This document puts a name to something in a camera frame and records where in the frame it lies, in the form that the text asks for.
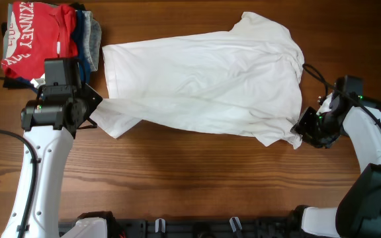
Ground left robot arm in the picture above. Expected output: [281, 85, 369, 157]
[2, 58, 103, 237]

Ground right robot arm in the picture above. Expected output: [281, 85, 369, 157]
[291, 75, 381, 237]

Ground black garment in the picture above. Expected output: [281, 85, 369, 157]
[0, 2, 85, 90]

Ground navy blue garment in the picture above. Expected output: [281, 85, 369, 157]
[15, 9, 93, 87]

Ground white t-shirt black print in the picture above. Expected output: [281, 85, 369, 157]
[91, 12, 304, 148]

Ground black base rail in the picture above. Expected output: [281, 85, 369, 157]
[58, 216, 310, 238]

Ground red printed t-shirt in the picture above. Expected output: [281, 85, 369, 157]
[0, 1, 79, 80]

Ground left black cable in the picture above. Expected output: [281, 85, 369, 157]
[0, 76, 40, 238]

